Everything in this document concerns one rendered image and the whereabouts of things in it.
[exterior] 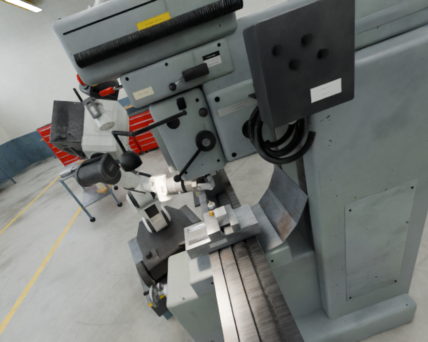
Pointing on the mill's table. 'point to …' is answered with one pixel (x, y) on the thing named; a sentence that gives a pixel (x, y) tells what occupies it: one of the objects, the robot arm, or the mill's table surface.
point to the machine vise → (240, 217)
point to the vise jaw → (213, 230)
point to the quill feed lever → (208, 141)
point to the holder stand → (215, 186)
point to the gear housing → (156, 72)
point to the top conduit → (156, 32)
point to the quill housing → (188, 133)
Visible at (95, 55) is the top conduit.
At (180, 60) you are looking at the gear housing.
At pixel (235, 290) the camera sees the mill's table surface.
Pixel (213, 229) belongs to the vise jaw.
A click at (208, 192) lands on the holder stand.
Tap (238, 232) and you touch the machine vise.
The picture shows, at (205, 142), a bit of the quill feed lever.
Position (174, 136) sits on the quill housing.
